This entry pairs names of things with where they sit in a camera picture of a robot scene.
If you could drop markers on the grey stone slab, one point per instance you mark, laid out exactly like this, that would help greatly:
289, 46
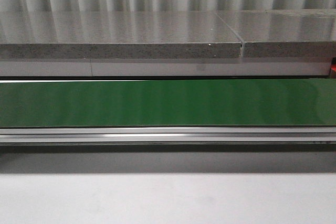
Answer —
284, 33
116, 35

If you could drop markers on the green conveyor belt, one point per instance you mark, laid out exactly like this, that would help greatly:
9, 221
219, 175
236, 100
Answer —
169, 103

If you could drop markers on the right grey stone slab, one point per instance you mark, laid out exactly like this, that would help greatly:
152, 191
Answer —
284, 33

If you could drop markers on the left grey stone slab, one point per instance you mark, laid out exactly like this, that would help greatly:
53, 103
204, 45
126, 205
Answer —
116, 35

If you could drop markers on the aluminium conveyor frame rail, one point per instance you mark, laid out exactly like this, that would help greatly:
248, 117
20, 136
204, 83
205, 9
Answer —
168, 135

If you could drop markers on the white base panel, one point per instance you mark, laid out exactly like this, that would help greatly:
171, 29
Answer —
288, 66

